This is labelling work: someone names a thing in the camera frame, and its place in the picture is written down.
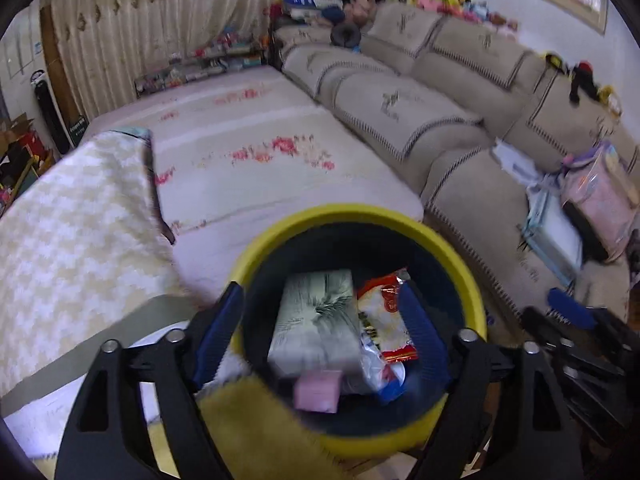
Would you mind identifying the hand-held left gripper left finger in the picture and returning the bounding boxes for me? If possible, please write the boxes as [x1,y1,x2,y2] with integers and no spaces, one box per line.
[54,281,246,480]

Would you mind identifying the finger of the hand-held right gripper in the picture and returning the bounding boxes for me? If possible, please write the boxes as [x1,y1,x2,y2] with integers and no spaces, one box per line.
[546,287,631,341]
[520,306,576,361]

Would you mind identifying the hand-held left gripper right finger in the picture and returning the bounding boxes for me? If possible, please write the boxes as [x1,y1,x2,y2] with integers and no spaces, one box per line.
[397,282,585,480]

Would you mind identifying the red and white snack packet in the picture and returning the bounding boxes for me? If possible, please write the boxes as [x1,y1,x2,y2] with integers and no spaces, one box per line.
[356,267,420,363]

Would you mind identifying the blue and white wrapper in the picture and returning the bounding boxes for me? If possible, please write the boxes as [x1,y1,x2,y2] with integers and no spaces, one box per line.
[360,345,408,406]

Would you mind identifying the grey green tissue box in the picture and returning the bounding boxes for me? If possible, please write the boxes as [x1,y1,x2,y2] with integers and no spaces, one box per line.
[267,269,363,378]

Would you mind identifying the small pink box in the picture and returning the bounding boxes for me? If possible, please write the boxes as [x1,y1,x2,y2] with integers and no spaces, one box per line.
[292,370,343,413]

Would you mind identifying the yellow rimmed dark bin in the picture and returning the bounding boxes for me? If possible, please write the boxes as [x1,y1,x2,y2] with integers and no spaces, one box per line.
[228,203,488,458]

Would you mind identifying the pink clear bag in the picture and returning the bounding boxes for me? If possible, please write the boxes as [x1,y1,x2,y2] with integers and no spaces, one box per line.
[560,140,640,263]

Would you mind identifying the loose white papers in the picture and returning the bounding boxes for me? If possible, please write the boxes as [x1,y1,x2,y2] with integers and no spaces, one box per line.
[490,140,546,186]

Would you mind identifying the beige patterned blanket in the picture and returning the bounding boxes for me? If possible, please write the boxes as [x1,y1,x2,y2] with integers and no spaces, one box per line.
[0,127,351,480]

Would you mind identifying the bed with floral sheet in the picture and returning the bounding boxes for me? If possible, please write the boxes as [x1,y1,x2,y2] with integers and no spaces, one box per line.
[80,65,426,301]

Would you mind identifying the yellow plush toy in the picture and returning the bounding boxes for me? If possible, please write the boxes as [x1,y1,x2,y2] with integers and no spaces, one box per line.
[597,85,623,116]

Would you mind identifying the beige sofa with embroidered covers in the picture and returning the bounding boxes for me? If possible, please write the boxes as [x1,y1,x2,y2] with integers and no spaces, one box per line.
[270,0,640,341]

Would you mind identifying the black and red plush toy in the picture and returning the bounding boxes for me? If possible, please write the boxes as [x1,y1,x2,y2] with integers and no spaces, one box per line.
[567,61,601,106]

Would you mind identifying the long tray of small clutter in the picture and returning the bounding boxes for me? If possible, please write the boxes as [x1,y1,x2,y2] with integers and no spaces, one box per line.
[134,27,266,98]

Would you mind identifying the tower fan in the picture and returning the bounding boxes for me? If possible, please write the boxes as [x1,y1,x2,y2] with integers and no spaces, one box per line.
[31,69,73,156]

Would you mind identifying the dark neck pillow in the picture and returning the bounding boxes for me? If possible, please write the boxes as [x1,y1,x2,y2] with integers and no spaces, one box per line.
[330,22,363,47]

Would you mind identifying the beige pleated curtain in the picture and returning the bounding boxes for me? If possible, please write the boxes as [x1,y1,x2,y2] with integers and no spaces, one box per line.
[39,0,333,118]

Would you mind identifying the pink plush doll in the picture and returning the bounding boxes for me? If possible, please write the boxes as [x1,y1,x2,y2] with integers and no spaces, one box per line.
[349,0,382,27]

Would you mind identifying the pile of blue boxes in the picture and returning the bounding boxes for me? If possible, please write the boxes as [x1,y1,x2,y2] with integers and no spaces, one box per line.
[282,0,346,23]

